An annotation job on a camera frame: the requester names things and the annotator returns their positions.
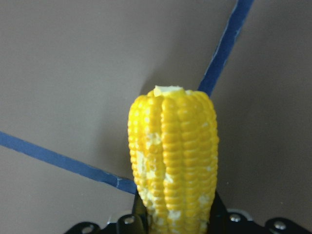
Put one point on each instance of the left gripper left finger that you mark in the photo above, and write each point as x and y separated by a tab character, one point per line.
134	223

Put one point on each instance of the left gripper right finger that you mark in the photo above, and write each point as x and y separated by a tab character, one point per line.
235	221

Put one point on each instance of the yellow corn cob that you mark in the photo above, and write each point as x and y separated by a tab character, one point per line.
173	143

